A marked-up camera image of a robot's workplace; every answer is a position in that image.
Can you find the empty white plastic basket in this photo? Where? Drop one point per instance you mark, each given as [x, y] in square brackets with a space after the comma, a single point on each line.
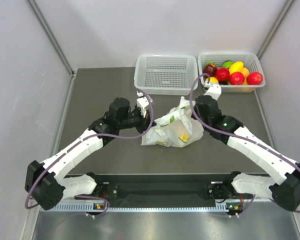
[158, 74]

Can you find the red apple front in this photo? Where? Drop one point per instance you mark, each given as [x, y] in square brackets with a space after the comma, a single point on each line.
[236, 78]

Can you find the green lime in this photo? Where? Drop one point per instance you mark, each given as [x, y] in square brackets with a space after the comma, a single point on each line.
[227, 64]

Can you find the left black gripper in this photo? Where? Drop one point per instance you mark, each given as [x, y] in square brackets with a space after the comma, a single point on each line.
[144, 122]

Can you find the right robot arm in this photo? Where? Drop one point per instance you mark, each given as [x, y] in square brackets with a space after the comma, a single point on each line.
[282, 183]

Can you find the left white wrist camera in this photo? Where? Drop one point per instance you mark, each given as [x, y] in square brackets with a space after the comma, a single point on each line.
[143, 103]

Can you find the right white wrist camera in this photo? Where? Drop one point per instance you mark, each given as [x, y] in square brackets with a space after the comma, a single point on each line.
[212, 89]

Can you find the grey slotted cable duct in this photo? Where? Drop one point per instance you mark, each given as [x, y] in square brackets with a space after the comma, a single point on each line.
[99, 207]

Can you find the yellow mango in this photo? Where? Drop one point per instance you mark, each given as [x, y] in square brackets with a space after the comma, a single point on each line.
[236, 67]

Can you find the red apple middle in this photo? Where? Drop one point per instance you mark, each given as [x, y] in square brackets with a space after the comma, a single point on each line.
[222, 74]

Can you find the dark red apple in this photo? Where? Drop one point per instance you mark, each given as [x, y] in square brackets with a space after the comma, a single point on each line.
[210, 69]

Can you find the white plastic bag with fruit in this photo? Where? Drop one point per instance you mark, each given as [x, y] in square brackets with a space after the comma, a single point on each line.
[175, 129]

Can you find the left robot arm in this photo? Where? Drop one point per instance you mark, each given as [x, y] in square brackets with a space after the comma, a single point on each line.
[47, 182]

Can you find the yellow lemon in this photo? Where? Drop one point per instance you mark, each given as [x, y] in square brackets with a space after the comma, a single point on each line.
[212, 80]

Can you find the orange fruit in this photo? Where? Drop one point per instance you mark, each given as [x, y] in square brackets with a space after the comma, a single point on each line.
[245, 72]

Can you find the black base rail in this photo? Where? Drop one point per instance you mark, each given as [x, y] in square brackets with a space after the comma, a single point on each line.
[156, 190]

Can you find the red apple right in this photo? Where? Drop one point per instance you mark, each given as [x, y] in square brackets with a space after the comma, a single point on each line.
[254, 78]

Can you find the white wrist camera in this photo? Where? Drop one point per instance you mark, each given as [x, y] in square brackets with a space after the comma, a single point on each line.
[212, 89]
[143, 103]

